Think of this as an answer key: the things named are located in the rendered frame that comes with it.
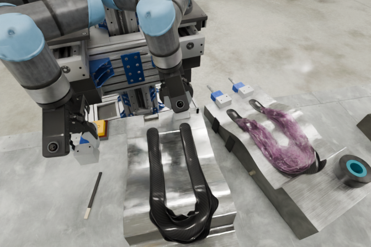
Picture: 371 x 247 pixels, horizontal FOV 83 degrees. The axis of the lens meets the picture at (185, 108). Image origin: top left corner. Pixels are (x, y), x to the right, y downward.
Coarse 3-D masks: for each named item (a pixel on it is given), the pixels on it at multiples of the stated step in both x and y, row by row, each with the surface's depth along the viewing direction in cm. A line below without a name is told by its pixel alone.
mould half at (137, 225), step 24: (168, 120) 72; (192, 120) 72; (144, 144) 66; (168, 144) 66; (144, 168) 61; (168, 168) 61; (216, 168) 59; (144, 192) 53; (168, 192) 52; (192, 192) 52; (216, 192) 52; (144, 216) 48; (216, 216) 48; (144, 240) 50; (216, 240) 51
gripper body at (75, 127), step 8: (64, 96) 43; (72, 96) 50; (80, 96) 52; (40, 104) 42; (48, 104) 42; (56, 104) 43; (72, 104) 50; (80, 104) 50; (88, 104) 55; (72, 112) 48; (80, 112) 49; (88, 112) 55; (72, 120) 48; (80, 120) 48; (72, 128) 49; (80, 128) 50
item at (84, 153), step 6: (78, 144) 58; (84, 144) 58; (90, 144) 58; (78, 150) 57; (84, 150) 57; (90, 150) 57; (96, 150) 60; (78, 156) 56; (84, 156) 57; (90, 156) 57; (96, 156) 59; (78, 162) 58; (84, 162) 59; (90, 162) 59; (96, 162) 60
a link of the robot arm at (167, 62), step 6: (180, 48) 50; (150, 54) 51; (174, 54) 48; (180, 54) 51; (156, 60) 50; (162, 60) 49; (168, 60) 49; (174, 60) 50; (180, 60) 52; (162, 66) 51; (168, 66) 51
